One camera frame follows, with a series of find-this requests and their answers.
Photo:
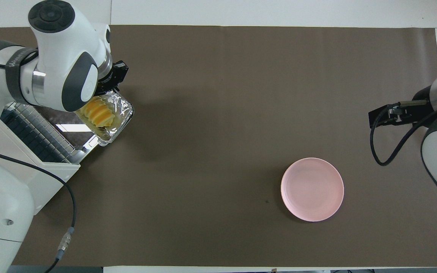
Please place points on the yellow sliced bread loaf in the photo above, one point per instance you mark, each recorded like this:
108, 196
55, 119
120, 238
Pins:
99, 112

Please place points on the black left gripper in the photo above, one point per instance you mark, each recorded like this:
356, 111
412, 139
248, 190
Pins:
119, 72

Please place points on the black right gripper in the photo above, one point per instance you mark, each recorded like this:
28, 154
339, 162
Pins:
421, 106

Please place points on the brown table mat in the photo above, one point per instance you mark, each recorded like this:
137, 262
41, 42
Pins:
218, 113

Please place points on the glass oven door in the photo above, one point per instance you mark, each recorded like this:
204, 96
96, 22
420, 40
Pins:
63, 117

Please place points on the pink round plate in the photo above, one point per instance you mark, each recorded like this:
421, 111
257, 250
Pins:
312, 189

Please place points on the white toaster oven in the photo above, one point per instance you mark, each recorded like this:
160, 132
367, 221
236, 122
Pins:
51, 178

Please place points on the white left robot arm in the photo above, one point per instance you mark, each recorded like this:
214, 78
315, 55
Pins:
63, 45

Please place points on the aluminium foil tray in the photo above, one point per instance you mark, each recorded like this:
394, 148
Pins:
123, 113

